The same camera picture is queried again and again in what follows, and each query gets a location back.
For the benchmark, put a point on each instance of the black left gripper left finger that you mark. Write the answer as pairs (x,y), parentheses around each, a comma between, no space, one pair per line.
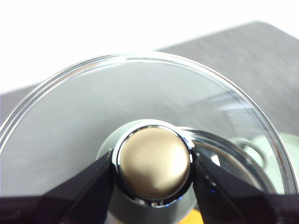
(58,207)

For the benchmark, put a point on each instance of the glass lid with round knob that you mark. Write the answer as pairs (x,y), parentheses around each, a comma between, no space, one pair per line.
(154,163)

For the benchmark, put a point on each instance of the pale green electric steamer pot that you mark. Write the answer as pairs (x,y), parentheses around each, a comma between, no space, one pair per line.
(290,151)

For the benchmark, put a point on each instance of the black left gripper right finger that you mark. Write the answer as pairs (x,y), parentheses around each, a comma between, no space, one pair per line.
(245,207)

